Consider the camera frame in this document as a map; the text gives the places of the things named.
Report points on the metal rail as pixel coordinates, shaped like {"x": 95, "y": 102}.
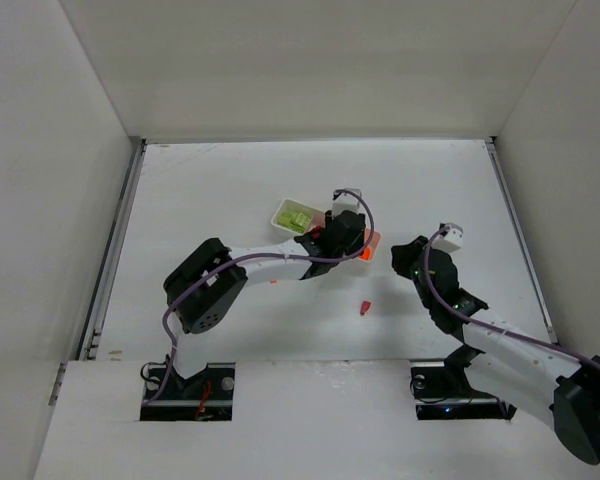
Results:
{"x": 91, "y": 329}
{"x": 499, "y": 173}

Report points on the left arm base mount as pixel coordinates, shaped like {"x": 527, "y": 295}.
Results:
{"x": 207, "y": 396}

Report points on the right metal rail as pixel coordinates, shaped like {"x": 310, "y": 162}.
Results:
{"x": 499, "y": 173}

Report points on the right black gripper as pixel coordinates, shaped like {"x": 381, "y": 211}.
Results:
{"x": 411, "y": 255}

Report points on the white three-compartment tray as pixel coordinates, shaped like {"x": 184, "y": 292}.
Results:
{"x": 318, "y": 220}

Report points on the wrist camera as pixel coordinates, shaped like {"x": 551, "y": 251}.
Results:
{"x": 346, "y": 200}
{"x": 450, "y": 239}

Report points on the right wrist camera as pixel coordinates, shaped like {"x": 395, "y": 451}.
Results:
{"x": 450, "y": 239}

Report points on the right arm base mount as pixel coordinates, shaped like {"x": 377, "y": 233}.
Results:
{"x": 442, "y": 392}

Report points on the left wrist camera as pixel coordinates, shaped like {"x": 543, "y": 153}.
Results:
{"x": 346, "y": 200}

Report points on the left metal rail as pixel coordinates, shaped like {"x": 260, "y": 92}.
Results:
{"x": 91, "y": 329}

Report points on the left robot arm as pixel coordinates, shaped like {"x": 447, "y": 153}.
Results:
{"x": 203, "y": 288}

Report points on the green lego block large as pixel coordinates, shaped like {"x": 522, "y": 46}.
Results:
{"x": 285, "y": 219}

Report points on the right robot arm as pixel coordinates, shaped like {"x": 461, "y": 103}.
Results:
{"x": 558, "y": 387}

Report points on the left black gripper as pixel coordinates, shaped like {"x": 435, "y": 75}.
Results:
{"x": 353, "y": 232}

